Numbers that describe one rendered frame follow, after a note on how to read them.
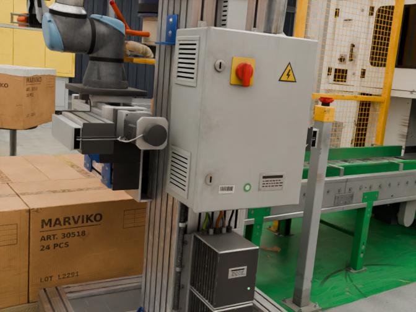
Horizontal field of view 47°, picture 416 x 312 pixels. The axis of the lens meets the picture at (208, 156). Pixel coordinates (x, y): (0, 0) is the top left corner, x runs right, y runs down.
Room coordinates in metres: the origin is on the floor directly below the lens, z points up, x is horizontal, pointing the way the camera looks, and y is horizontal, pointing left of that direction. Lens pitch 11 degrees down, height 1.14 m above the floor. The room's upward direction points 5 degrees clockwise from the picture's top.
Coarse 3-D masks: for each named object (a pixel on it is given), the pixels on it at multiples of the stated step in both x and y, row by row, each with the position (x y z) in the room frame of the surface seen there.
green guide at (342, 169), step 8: (400, 160) 3.07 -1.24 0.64; (408, 160) 3.10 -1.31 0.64; (304, 168) 2.55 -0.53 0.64; (328, 168) 2.67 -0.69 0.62; (336, 168) 2.71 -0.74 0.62; (344, 168) 2.75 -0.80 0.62; (352, 168) 2.79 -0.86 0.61; (360, 168) 2.84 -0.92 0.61; (368, 168) 2.88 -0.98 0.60; (376, 168) 2.93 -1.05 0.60; (384, 168) 2.97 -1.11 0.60; (392, 168) 3.02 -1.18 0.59; (400, 168) 2.93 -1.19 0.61; (408, 168) 3.12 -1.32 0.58; (304, 176) 2.57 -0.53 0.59; (328, 176) 2.68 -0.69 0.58
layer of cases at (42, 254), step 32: (0, 160) 2.54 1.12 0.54; (32, 160) 2.61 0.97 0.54; (64, 160) 2.68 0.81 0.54; (0, 192) 1.96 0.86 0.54; (32, 192) 2.00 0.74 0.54; (64, 192) 2.04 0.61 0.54; (96, 192) 2.08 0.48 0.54; (0, 224) 1.72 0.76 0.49; (32, 224) 1.79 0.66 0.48; (64, 224) 1.86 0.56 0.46; (96, 224) 1.93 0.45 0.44; (128, 224) 2.02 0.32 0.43; (0, 256) 1.72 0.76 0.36; (32, 256) 1.79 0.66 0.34; (64, 256) 1.86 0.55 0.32; (96, 256) 1.94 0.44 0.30; (128, 256) 2.02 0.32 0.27; (0, 288) 1.72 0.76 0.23; (32, 288) 1.79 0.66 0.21
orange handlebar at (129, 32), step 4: (20, 20) 1.87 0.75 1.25; (24, 20) 1.87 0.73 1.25; (128, 32) 2.16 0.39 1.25; (132, 32) 2.18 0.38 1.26; (136, 32) 2.19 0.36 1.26; (140, 32) 2.20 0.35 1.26; (144, 32) 2.22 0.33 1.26; (148, 32) 2.24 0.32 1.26; (140, 36) 2.26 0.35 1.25; (144, 36) 2.23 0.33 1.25; (148, 36) 2.24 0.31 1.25
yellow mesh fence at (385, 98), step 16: (304, 0) 3.35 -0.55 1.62; (368, 0) 3.76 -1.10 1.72; (400, 0) 3.95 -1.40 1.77; (304, 16) 3.36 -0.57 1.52; (336, 16) 3.57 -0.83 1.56; (400, 16) 3.96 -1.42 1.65; (304, 32) 3.37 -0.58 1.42; (336, 80) 3.62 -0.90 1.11; (352, 80) 3.72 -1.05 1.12; (384, 80) 3.98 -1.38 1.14; (320, 96) 3.52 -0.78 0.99; (336, 96) 3.62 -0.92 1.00; (352, 96) 3.72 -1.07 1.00; (368, 96) 3.83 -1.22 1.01; (384, 96) 3.96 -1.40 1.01; (368, 112) 3.86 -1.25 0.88; (384, 112) 3.95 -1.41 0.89; (384, 128) 3.97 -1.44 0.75
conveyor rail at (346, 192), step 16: (336, 176) 2.61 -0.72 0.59; (352, 176) 2.65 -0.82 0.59; (368, 176) 2.71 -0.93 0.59; (384, 176) 2.80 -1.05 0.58; (400, 176) 2.89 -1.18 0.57; (304, 192) 2.42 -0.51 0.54; (336, 192) 2.57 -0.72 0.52; (352, 192) 2.65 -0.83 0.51; (384, 192) 2.82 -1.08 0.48; (400, 192) 2.91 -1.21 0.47; (272, 208) 2.30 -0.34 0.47; (288, 208) 2.37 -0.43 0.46; (336, 208) 2.57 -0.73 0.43; (352, 208) 2.65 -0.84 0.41
